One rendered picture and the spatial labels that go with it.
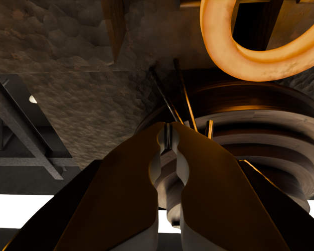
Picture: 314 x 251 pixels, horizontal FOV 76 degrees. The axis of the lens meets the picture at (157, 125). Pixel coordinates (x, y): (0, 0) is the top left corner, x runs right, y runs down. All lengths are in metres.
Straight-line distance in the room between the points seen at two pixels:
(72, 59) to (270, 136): 0.31
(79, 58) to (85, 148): 0.47
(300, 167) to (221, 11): 0.30
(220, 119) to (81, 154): 0.53
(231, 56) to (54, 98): 0.44
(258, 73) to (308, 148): 0.17
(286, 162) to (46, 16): 0.40
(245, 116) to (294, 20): 0.16
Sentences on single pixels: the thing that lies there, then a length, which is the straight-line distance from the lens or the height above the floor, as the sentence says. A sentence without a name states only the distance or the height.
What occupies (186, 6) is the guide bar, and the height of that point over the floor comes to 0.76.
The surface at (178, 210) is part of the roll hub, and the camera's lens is 0.43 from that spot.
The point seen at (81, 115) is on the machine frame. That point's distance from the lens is 0.59.
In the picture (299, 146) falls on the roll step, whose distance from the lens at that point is 0.42.
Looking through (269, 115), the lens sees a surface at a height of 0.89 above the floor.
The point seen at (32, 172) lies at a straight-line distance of 9.67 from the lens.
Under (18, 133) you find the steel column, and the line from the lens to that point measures 5.48.
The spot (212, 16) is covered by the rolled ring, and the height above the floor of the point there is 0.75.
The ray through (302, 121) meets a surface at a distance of 0.39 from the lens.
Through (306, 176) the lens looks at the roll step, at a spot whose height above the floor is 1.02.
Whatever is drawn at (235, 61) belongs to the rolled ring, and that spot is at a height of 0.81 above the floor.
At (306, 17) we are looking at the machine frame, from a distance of 0.40.
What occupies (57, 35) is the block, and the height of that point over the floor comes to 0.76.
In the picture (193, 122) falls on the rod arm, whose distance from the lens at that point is 0.30.
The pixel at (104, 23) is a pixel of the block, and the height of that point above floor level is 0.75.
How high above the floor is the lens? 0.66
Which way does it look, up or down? 47 degrees up
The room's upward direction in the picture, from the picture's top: 175 degrees clockwise
